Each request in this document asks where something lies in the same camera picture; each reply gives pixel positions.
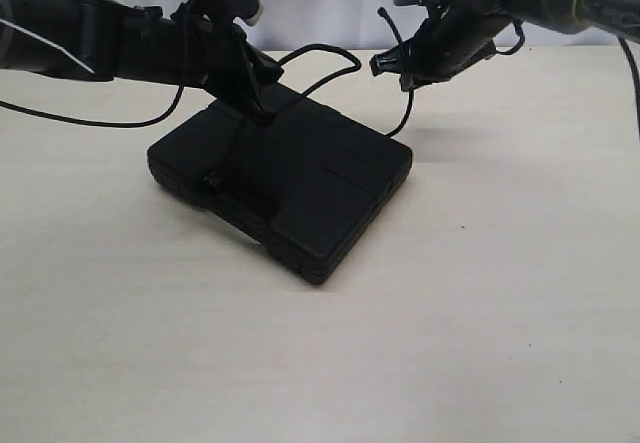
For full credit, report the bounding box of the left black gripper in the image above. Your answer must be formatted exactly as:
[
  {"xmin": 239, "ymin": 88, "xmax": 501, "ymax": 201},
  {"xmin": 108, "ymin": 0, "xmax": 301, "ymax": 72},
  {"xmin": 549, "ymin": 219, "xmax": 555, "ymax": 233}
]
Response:
[{"xmin": 171, "ymin": 0, "xmax": 283, "ymax": 127}]

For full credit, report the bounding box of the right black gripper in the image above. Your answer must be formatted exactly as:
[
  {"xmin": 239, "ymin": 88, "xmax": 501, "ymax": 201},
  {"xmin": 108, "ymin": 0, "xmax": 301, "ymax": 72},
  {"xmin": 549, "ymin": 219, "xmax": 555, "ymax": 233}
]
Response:
[{"xmin": 369, "ymin": 0, "xmax": 500, "ymax": 92}]

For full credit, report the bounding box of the black plastic carry case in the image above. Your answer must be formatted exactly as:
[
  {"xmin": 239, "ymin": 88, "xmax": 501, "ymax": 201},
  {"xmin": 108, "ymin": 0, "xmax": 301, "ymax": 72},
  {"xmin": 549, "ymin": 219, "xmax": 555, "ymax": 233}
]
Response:
[{"xmin": 147, "ymin": 84, "xmax": 413, "ymax": 285}]

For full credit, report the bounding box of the black cord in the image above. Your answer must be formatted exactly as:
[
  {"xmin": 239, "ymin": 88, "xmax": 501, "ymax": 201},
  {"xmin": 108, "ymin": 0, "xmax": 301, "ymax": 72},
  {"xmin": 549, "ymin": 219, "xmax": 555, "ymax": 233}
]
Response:
[{"xmin": 204, "ymin": 6, "xmax": 426, "ymax": 189}]

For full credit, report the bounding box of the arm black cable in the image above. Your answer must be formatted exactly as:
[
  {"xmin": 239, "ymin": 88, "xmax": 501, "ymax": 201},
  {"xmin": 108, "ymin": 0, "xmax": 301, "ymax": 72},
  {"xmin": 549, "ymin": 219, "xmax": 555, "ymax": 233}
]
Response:
[
  {"xmin": 0, "ymin": 7, "xmax": 191, "ymax": 129},
  {"xmin": 492, "ymin": 0, "xmax": 640, "ymax": 144}
]

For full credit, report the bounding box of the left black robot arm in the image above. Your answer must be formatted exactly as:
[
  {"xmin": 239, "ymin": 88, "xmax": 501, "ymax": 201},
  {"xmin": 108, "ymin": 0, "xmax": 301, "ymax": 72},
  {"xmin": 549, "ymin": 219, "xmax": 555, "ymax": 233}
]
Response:
[{"xmin": 1, "ymin": 0, "xmax": 283, "ymax": 126}]

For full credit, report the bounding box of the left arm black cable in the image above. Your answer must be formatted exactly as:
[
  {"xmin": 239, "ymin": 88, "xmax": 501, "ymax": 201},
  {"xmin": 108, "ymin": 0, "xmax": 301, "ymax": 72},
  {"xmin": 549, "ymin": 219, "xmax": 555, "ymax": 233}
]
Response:
[{"xmin": 0, "ymin": 7, "xmax": 191, "ymax": 129}]

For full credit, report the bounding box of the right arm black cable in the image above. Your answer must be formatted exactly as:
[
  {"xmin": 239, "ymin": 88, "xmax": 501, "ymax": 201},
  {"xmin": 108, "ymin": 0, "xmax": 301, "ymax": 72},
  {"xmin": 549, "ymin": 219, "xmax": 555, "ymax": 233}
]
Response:
[{"xmin": 492, "ymin": 0, "xmax": 640, "ymax": 144}]

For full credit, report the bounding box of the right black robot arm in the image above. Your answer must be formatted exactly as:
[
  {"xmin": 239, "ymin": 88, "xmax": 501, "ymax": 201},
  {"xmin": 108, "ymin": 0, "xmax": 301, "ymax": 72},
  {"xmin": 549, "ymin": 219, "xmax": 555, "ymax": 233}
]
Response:
[{"xmin": 370, "ymin": 0, "xmax": 639, "ymax": 92}]

